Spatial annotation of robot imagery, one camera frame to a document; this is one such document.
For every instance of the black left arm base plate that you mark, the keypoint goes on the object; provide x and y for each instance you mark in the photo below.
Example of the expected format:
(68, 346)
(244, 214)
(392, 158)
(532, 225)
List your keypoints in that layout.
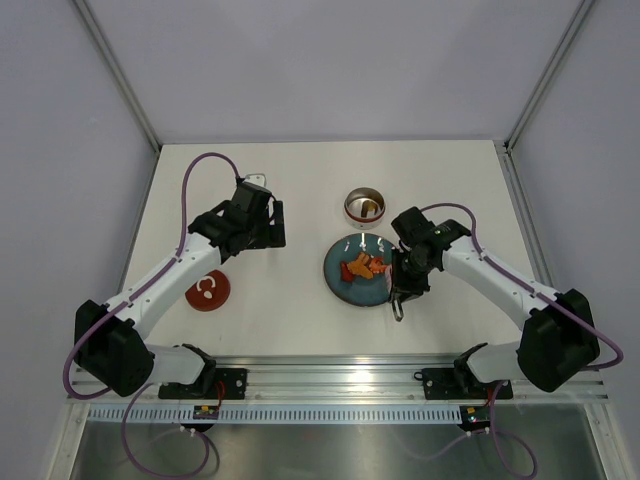
(230, 383)

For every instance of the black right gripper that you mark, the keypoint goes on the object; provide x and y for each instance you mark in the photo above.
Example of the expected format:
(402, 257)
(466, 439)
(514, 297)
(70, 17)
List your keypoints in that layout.
(405, 288)

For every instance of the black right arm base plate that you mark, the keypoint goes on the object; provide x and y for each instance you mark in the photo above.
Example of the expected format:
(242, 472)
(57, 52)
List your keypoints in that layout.
(448, 383)

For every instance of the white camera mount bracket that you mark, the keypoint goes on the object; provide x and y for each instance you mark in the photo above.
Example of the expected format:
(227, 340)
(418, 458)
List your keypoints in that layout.
(258, 179)

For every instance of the white slotted cable duct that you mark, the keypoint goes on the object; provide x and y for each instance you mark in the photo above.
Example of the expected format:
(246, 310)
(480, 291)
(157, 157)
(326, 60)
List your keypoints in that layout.
(237, 414)

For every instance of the aluminium front rail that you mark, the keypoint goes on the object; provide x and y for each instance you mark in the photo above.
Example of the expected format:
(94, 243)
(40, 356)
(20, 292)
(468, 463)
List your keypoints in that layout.
(373, 379)

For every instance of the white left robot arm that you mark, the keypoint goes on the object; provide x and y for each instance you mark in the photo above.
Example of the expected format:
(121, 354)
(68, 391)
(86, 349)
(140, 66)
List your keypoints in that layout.
(109, 338)

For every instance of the red round lunch box lid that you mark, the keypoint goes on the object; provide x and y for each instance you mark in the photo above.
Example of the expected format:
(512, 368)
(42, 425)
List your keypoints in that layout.
(210, 292)

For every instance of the aluminium frame post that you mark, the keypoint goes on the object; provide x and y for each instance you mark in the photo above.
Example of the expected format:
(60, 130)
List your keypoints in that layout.
(550, 71)
(96, 33)

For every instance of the right aluminium frame post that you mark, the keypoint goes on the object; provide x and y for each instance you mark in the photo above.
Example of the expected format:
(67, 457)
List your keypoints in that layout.
(550, 71)

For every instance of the blue floral ceramic plate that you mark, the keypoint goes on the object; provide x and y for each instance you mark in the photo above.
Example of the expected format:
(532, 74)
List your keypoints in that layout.
(361, 292)

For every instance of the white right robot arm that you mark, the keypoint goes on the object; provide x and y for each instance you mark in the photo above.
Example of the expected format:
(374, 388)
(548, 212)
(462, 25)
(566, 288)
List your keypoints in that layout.
(557, 334)

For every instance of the red pink food piece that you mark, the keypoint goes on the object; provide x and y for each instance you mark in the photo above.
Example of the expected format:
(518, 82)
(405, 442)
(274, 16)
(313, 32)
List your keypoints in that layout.
(377, 265)

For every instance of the orange food piece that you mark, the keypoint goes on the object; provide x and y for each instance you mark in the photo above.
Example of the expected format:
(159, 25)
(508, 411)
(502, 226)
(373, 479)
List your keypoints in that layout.
(360, 266)

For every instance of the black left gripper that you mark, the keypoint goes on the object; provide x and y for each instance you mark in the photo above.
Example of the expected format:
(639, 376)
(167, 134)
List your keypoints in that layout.
(273, 234)

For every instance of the left aluminium frame post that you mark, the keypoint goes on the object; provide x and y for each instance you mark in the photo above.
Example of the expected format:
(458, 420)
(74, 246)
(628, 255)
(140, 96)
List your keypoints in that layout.
(96, 33)

